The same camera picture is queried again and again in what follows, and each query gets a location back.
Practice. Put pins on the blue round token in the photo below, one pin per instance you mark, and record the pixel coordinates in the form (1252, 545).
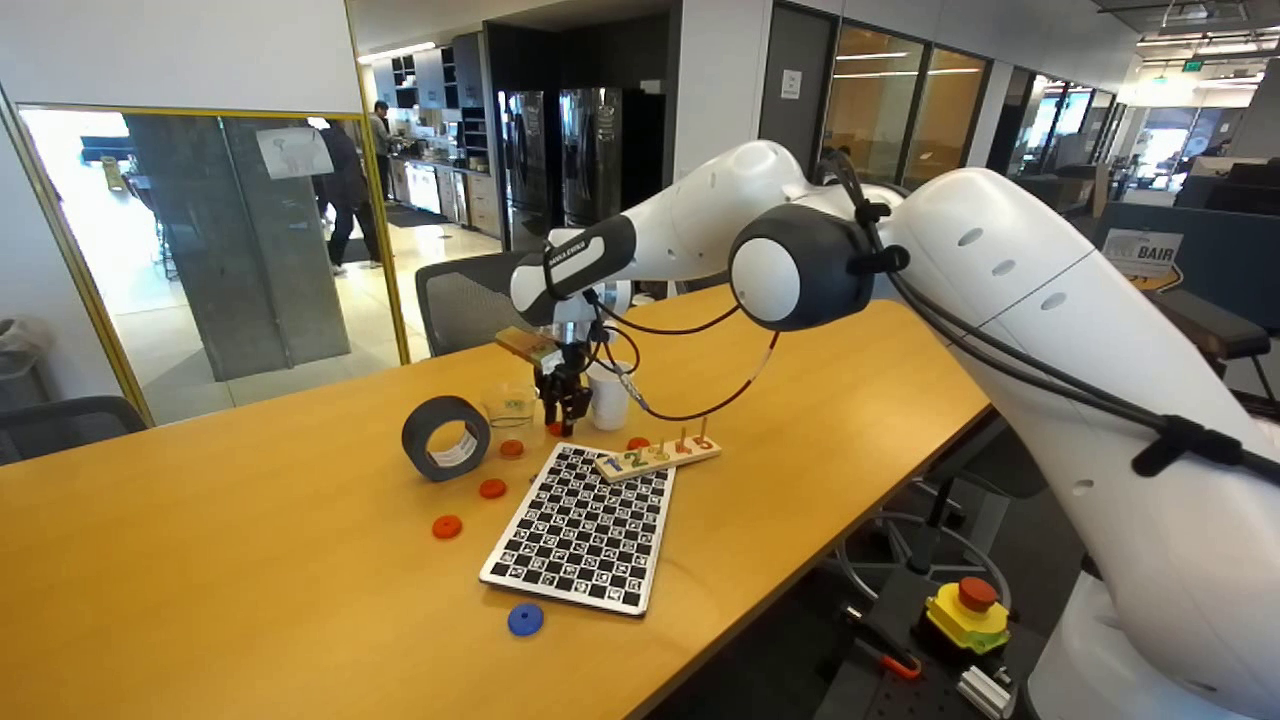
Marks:
(526, 623)

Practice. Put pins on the silver metal bracket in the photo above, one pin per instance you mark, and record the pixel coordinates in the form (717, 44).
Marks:
(984, 692)

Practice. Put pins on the black white checkerboard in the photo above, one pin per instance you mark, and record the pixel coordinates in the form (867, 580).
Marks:
(573, 545)

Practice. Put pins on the grey tape roll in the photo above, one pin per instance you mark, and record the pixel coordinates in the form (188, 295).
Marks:
(417, 445)

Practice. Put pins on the gold framed glass partition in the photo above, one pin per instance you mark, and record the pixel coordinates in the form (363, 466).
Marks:
(82, 243)

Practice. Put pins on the dark grey door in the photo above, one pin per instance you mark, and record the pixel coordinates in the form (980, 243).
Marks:
(818, 66)

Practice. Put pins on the red round token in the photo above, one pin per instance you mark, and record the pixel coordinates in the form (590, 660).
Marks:
(445, 530)
(515, 451)
(637, 442)
(494, 489)
(561, 434)

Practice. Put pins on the kitchen counter cabinets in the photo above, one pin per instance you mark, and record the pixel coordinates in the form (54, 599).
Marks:
(440, 184)

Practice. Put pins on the black office chair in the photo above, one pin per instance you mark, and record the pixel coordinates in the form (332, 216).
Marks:
(1002, 460)

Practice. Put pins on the grey office chair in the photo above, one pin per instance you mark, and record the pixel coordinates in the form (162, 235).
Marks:
(464, 306)

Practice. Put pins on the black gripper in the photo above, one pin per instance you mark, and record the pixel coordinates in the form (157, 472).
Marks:
(565, 369)

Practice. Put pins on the small white door sign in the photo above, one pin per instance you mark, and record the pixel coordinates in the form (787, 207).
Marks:
(791, 85)

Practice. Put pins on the clear plastic cup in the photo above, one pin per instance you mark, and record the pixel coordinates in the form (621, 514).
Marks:
(506, 412)

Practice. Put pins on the white and yellow sign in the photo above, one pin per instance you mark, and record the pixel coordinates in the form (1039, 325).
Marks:
(1147, 254)

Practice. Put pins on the person in dark hoodie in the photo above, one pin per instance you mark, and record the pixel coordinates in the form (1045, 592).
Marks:
(344, 195)

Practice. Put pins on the wooden peg board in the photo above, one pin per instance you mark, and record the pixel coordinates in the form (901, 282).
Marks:
(652, 460)

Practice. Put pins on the stainless steel refrigerator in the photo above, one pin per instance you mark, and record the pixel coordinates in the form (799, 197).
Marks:
(526, 163)
(590, 154)

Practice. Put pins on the yellow red emergency stop button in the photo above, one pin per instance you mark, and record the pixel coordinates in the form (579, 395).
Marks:
(964, 623)

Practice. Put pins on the dark cushioned bench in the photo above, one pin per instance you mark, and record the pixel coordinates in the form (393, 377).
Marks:
(1207, 321)

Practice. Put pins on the white paper sheet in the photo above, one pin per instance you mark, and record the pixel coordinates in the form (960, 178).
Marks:
(294, 154)

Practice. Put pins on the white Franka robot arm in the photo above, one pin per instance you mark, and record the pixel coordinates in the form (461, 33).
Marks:
(1065, 335)

